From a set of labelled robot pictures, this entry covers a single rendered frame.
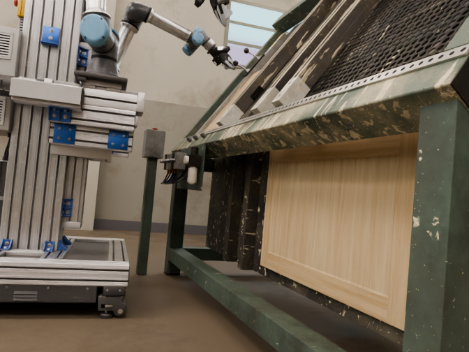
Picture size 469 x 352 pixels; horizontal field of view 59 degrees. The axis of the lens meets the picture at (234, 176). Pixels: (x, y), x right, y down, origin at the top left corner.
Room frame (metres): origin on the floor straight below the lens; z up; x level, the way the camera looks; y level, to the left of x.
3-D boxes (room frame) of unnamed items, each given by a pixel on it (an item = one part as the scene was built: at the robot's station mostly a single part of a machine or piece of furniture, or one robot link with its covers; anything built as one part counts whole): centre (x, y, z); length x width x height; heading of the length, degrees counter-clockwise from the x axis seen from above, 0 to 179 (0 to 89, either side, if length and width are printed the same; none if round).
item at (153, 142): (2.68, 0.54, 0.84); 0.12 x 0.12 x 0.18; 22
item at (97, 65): (1.89, 0.65, 1.09); 0.15 x 0.15 x 0.10
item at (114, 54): (1.88, 0.65, 1.20); 0.13 x 0.12 x 0.14; 3
